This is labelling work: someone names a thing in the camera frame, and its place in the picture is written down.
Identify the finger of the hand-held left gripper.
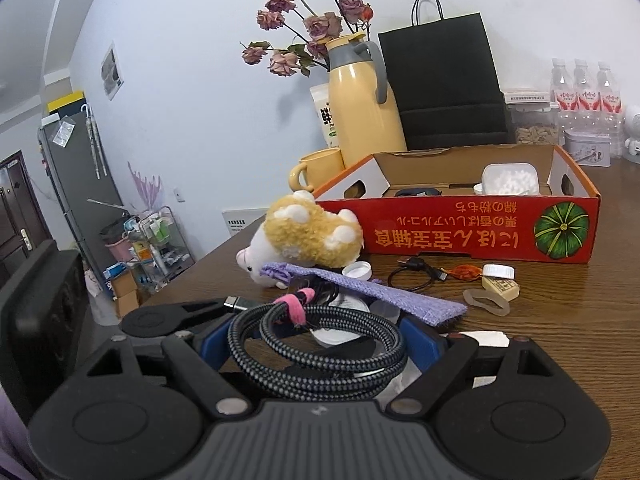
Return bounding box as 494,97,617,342
167,299,238,333

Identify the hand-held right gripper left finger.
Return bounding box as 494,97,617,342
87,321,251,416

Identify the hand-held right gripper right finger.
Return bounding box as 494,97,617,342
387,317,568,414

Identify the purple cloth pouch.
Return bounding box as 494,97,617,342
257,261,468,326

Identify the white tissue pack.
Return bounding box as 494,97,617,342
380,330,511,396

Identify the white earbuds case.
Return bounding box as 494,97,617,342
311,294,373,348

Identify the large white bottle cap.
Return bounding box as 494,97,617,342
341,261,373,282

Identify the grey braided cable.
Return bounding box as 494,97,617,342
222,287,408,403

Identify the red cardboard box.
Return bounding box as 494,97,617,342
310,142,601,265

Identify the white and yellow plush hamster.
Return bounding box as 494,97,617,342
236,190,364,288

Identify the translucent plastic box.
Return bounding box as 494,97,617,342
481,162,543,196

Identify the beige rubber band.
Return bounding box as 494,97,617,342
462,287,512,317

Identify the brown floor carton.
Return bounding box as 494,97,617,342
107,272,143,318

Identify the small beige block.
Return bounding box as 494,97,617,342
481,277,521,302

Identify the dark wooden door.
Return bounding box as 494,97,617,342
0,150,43,281

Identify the person's pink clothing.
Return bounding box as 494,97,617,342
0,392,36,480

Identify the grey refrigerator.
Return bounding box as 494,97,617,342
37,105,126,281

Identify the yellow mug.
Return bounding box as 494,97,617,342
289,147,347,193

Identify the yellow box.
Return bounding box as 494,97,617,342
47,90,86,116

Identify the clear jar of seeds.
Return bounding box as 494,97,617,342
507,105,560,147

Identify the yellow thermos jug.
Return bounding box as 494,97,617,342
326,32,408,168

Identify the grey tin box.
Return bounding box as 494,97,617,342
564,129,612,168

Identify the black paper bag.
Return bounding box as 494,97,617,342
377,0,516,152

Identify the flat white box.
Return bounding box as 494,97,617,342
502,89,553,108

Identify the white robot figure speaker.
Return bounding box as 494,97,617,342
622,105,640,158

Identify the dried pink rose bouquet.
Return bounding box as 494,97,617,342
240,0,376,78

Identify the wire storage trolley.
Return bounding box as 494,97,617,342
100,205,196,296

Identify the short black cable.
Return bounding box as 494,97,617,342
387,256,451,292

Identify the purple wall sticker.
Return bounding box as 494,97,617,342
127,160,166,211

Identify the wall poster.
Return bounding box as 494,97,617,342
100,42,125,98

